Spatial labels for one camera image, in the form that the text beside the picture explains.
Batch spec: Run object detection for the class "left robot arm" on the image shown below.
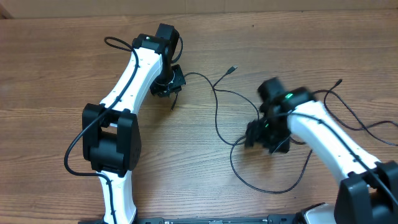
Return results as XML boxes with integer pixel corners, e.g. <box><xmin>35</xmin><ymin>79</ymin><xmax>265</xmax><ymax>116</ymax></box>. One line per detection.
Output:
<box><xmin>82</xmin><ymin>24</ymin><xmax>186</xmax><ymax>223</ymax></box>

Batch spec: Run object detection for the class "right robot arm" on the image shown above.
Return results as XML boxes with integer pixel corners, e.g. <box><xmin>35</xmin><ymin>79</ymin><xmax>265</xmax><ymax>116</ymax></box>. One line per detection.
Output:
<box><xmin>245</xmin><ymin>78</ymin><xmax>397</xmax><ymax>223</ymax></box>

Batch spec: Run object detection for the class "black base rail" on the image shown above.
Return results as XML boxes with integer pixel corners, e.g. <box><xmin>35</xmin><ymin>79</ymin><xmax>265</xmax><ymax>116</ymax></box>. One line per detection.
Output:
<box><xmin>77</xmin><ymin>203</ymin><xmax>336</xmax><ymax>224</ymax></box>

